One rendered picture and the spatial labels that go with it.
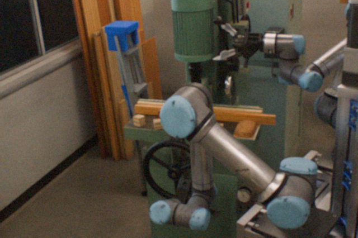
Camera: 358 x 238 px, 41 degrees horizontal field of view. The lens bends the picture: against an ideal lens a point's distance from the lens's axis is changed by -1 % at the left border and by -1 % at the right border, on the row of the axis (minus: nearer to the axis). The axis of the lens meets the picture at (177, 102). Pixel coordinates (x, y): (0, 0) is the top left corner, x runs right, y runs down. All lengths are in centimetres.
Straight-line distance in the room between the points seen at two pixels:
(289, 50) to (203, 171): 57
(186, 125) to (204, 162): 28
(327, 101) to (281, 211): 75
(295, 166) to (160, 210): 46
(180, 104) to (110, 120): 228
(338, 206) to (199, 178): 51
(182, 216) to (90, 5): 223
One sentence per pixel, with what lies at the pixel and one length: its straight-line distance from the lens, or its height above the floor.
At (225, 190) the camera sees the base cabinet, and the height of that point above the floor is 63.
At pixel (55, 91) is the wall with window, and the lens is 353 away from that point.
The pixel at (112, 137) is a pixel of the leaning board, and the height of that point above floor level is 20.
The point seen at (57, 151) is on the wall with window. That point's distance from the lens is 365.
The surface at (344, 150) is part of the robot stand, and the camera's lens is 172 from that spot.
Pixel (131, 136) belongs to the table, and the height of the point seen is 86.
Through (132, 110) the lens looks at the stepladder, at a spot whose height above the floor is 63.
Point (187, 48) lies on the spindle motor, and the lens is 204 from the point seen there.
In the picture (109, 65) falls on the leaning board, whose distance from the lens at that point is 352.
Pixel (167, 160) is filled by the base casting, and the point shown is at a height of 75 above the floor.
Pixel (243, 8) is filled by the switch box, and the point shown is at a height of 135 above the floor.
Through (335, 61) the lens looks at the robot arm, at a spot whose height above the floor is 127.
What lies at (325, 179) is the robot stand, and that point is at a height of 73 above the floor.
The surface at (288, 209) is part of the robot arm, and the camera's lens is 144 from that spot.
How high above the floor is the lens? 184
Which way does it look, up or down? 23 degrees down
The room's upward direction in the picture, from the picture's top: 4 degrees counter-clockwise
